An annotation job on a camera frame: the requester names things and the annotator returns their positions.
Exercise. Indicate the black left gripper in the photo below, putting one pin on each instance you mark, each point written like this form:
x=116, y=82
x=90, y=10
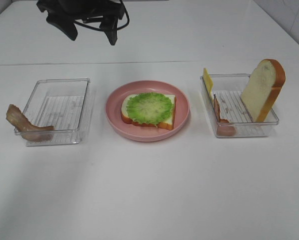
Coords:
x=82, y=9

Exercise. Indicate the green lettuce leaf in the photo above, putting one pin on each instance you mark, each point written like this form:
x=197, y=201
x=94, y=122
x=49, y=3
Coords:
x=150, y=108

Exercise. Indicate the bacon strip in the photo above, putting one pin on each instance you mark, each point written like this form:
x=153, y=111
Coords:
x=223, y=128
x=15, y=117

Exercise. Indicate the bread slice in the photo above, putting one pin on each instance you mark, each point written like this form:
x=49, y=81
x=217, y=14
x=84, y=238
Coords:
x=263, y=88
x=167, y=125

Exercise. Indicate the yellow cheese slice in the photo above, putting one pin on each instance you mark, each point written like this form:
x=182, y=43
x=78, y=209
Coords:
x=208, y=83

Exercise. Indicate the left clear plastic tray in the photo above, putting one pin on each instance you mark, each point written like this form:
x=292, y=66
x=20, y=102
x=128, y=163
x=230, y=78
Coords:
x=65, y=104

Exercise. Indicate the clear plastic tray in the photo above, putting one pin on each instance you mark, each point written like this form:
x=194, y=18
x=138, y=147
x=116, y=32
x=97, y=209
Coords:
x=65, y=104
x=228, y=89

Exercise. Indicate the pink round plate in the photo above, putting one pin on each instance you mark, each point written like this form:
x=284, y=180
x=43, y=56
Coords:
x=146, y=133

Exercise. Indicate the right clear plastic tray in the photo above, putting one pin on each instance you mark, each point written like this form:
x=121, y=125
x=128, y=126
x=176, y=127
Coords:
x=228, y=89

